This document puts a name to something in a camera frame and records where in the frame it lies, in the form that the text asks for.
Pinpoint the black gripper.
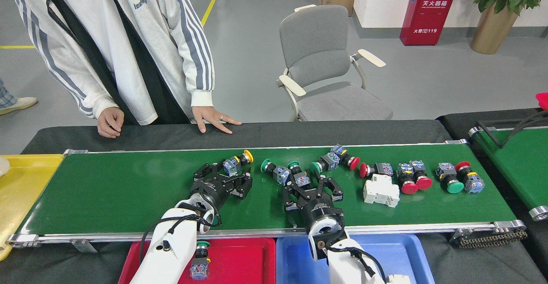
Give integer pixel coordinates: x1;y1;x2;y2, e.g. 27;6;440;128
188;158;254;212
283;176;345;230

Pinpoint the white circuit breaker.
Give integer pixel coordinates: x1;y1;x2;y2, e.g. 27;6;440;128
363;173;401;208

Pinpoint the red plastic tray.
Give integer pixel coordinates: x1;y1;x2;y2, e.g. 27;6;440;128
118;237;277;284

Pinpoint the blue plastic tray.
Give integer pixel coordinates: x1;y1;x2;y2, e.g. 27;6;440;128
276;233;436;284

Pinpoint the yellow plastic tray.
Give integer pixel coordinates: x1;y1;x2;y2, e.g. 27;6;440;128
0;154;65;262

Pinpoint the short green conveyor belt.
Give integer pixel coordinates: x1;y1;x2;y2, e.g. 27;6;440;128
468;126;548;221

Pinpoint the person's left hand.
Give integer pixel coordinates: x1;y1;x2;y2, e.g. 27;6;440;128
191;105;242;135

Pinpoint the person's right hand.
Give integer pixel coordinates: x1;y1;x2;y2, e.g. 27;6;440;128
97;107;125;139

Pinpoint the grey office chair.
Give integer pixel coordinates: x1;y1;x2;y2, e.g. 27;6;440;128
276;4;393;122

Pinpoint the person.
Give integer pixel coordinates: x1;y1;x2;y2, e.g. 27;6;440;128
0;78;38;116
9;0;214;126

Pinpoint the black guide bar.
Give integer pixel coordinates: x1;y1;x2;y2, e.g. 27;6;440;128
477;109;548;149

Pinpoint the red fire extinguisher box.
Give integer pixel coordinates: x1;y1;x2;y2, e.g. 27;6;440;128
400;0;459;46

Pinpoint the potted green plant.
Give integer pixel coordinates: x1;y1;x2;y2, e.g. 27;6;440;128
465;0;548;55

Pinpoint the red push button switch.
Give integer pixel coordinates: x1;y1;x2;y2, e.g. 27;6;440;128
359;162;394;179
331;144;361;171
409;160;433;191
454;161;485;194
396;163;419;195

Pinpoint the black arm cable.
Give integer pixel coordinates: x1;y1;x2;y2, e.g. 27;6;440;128
328;230;388;282
139;202;222;265

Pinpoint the green conveyor belt, silver frame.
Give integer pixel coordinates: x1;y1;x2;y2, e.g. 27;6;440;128
5;139;527;254

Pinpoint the black drive chain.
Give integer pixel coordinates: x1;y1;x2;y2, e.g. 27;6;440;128
456;229;528;249

